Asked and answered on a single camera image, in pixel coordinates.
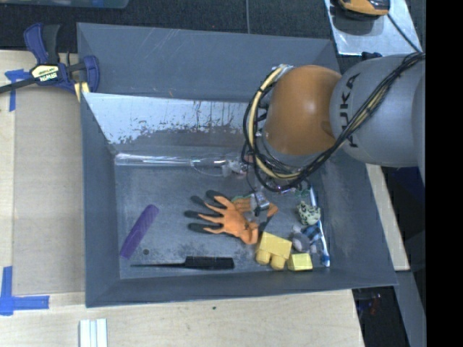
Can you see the orange and black work glove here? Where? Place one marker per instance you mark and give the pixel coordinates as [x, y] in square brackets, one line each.
[235, 222]

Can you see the large yellow toy block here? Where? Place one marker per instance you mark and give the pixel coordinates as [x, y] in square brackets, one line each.
[275, 246]

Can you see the green spotted toy frog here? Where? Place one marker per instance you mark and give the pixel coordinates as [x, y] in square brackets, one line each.
[309, 213]

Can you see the grey toy animal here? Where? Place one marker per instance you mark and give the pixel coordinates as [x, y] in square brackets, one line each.
[301, 242]

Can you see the small yellow toy block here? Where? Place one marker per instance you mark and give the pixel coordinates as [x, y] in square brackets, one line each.
[300, 262]

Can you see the blue and white toothbrush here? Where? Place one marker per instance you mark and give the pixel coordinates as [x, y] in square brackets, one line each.
[323, 240]

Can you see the black tail comb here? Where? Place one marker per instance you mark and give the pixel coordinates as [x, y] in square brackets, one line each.
[210, 262]

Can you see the clear plastic tube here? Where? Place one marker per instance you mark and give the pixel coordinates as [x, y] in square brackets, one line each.
[162, 160]

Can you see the purple comb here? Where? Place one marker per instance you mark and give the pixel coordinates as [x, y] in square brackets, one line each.
[139, 230]

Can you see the grey metal bin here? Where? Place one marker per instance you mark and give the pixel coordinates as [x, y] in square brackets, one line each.
[173, 67]

